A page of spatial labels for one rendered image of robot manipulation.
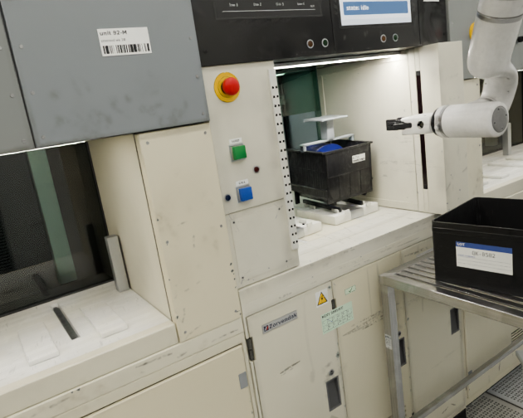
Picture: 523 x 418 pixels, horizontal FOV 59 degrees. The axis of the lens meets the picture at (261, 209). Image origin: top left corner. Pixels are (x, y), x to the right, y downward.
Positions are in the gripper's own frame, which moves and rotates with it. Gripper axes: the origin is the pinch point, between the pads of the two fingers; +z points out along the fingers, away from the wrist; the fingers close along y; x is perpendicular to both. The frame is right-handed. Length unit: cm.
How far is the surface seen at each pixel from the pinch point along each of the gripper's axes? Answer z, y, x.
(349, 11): 1.3, -13.2, 31.7
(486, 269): -29.2, -3.8, -37.0
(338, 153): 22.8, -4.3, -8.5
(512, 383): 6, 62, -119
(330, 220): 23.5, -10.0, -30.2
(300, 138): 83, 23, -8
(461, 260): -23.0, -5.1, -35.4
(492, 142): 54, 126, -27
